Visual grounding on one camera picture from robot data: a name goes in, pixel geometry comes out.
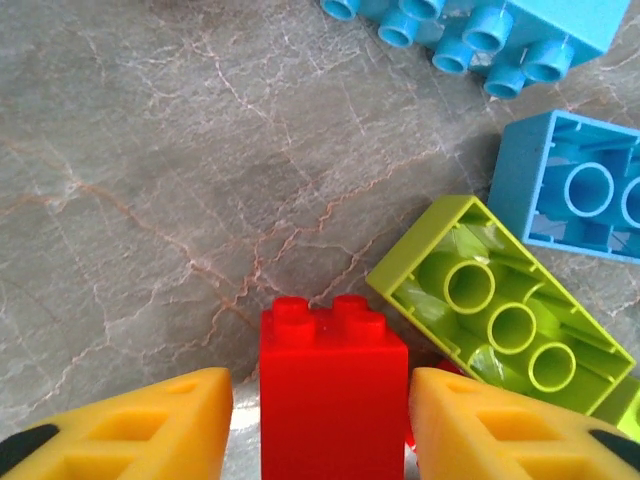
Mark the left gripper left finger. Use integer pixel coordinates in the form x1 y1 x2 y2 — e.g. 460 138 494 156
0 367 235 480

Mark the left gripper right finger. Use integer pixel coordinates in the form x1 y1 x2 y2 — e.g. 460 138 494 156
408 367 640 480

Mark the red tall square lego brick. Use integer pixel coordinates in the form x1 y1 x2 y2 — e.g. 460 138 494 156
258 294 409 480

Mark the green lego brick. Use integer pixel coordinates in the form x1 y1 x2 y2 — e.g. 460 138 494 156
364 194 637 416

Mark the blue lego brick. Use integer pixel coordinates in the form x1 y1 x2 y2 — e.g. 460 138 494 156
319 0 632 100
487 109 640 264

